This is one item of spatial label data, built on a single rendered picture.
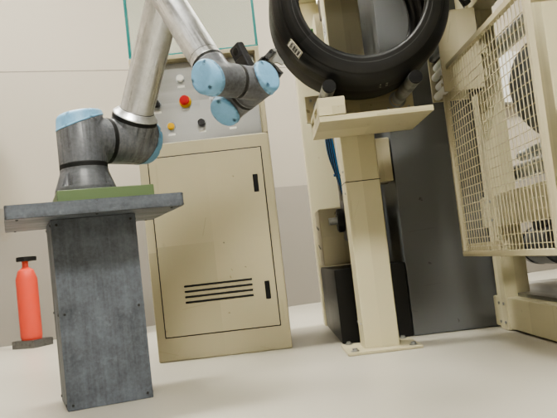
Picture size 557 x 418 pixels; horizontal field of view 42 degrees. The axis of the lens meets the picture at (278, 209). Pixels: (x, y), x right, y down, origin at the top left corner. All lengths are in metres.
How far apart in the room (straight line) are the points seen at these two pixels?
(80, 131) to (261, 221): 0.98
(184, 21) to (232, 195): 1.18
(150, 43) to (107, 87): 3.03
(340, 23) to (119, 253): 1.21
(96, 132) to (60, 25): 3.16
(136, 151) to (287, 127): 3.31
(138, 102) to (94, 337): 0.75
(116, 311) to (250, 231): 0.94
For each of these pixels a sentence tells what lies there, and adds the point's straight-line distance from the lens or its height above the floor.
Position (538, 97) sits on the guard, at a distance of 1.97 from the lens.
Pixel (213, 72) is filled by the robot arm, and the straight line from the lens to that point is 1.87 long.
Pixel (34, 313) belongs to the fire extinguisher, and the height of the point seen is 0.20.
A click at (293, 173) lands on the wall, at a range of 5.62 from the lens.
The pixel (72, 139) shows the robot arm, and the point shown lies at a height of 0.81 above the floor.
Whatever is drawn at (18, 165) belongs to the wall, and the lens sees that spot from 5.24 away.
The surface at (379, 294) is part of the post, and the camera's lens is 2.71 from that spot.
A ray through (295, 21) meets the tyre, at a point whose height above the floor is 1.12.
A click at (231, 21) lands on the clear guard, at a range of 3.23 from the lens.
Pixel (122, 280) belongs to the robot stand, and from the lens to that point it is 2.27.
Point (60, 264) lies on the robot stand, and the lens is 2.25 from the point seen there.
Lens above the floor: 0.38
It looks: 4 degrees up
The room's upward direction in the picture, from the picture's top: 7 degrees counter-clockwise
